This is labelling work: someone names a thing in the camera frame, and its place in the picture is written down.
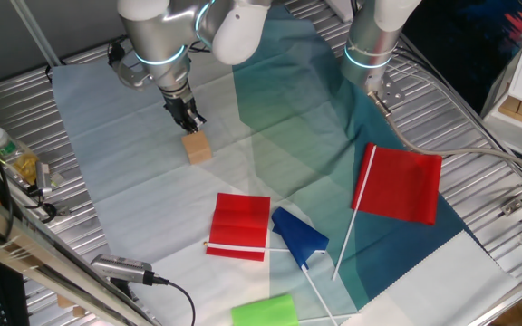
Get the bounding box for black base cable bundle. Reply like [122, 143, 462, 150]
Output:
[394, 34, 522, 185]

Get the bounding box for silver camera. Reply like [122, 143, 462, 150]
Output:
[90, 253, 156, 286]

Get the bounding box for black cable strap bundle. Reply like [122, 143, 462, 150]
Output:
[106, 43, 126, 69]

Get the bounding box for teal and white tablecloth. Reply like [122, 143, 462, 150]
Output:
[51, 4, 520, 326]

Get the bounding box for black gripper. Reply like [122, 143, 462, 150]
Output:
[162, 92, 208, 135]

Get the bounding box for large red flag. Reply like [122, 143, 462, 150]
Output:
[332, 142, 443, 282]

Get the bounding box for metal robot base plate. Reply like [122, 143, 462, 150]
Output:
[363, 72, 406, 106]

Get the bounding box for yellow liquid bottle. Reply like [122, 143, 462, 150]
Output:
[0, 126, 40, 186]

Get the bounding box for blue flag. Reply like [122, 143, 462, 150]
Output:
[271, 206, 339, 326]

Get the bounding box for aluminium frame bar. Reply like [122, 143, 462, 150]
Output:
[0, 180, 162, 326]

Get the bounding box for green flag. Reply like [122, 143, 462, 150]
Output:
[230, 293, 360, 326]

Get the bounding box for black camera cable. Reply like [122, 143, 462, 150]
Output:
[151, 274, 197, 326]

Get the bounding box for grey hose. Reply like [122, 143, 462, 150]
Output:
[368, 90, 522, 182]

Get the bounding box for small folded red flag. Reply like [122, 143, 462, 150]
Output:
[203, 192, 328, 263]

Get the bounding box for grey metal clamp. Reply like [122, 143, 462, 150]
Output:
[34, 160, 54, 196]

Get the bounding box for thin aluminium strut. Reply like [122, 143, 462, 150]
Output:
[9, 0, 63, 69]

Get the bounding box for black looped cable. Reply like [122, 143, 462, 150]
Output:
[23, 184, 59, 224]

